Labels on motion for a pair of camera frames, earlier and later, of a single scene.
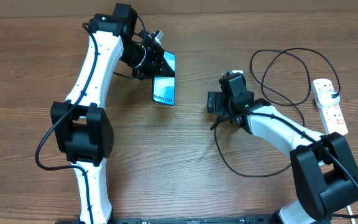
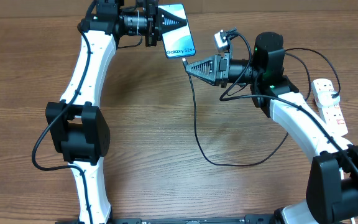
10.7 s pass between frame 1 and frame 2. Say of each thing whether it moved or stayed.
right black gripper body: moved
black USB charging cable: moved
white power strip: stayed
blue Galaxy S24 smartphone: moved
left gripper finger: moved
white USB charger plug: stayed
